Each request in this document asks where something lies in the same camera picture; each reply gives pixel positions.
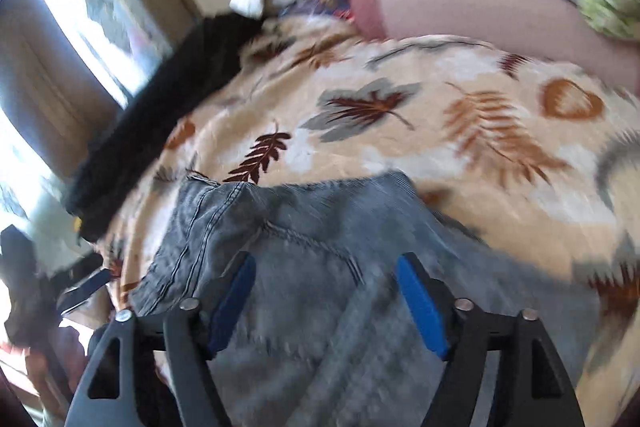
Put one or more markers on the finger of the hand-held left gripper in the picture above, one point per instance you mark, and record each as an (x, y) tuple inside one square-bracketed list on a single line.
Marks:
[(87, 287), (85, 267)]

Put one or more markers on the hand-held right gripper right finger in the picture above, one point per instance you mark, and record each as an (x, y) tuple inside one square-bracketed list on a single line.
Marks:
[(422, 302)]

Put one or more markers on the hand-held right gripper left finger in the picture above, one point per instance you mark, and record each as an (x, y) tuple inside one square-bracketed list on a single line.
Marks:
[(232, 302)]

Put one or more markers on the grey washed denim pants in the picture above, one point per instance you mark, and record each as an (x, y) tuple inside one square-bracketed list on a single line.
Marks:
[(325, 267)]

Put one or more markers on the leaf print cream blanket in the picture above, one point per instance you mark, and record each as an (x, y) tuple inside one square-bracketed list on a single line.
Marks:
[(450, 122)]

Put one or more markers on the black garment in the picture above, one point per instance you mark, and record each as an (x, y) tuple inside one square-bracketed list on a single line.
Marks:
[(190, 72)]

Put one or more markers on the window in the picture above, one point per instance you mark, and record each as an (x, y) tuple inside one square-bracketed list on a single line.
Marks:
[(95, 7)]

